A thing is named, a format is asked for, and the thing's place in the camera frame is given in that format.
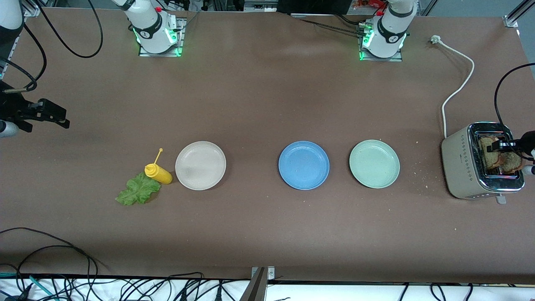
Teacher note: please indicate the yellow mustard squeeze bottle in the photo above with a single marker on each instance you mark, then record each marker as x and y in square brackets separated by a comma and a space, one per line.
[159, 173]

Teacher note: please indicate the pale green plate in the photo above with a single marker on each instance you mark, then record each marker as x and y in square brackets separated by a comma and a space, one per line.
[374, 164]

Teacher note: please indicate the blue plate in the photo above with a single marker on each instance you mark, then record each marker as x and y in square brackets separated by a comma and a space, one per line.
[304, 165]

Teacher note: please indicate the beige plate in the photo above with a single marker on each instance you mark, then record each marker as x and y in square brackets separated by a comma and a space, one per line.
[200, 165]

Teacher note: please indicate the green lettuce leaf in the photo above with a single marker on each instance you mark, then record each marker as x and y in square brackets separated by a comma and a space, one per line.
[138, 190]

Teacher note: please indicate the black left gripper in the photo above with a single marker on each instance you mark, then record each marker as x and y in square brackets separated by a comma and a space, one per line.
[527, 140]

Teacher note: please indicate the silver metal bracket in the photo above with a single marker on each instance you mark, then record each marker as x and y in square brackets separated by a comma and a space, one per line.
[271, 274]

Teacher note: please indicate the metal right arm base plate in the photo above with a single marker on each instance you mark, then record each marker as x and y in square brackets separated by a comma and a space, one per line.
[180, 33]

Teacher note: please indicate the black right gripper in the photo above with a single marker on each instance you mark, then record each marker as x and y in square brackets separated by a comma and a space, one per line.
[12, 106]

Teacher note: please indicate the grey metal bar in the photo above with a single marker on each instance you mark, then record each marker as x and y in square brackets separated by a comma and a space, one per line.
[255, 290]

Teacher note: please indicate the aluminium frame profile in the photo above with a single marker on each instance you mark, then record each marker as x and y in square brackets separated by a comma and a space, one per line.
[31, 9]
[510, 21]

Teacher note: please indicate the red packet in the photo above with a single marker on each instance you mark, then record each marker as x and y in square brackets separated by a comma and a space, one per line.
[370, 4]

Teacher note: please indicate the brown bread slice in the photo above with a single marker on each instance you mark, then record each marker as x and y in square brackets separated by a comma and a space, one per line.
[512, 164]
[490, 159]

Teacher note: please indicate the beige chrome toaster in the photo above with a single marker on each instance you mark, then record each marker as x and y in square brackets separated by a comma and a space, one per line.
[457, 167]

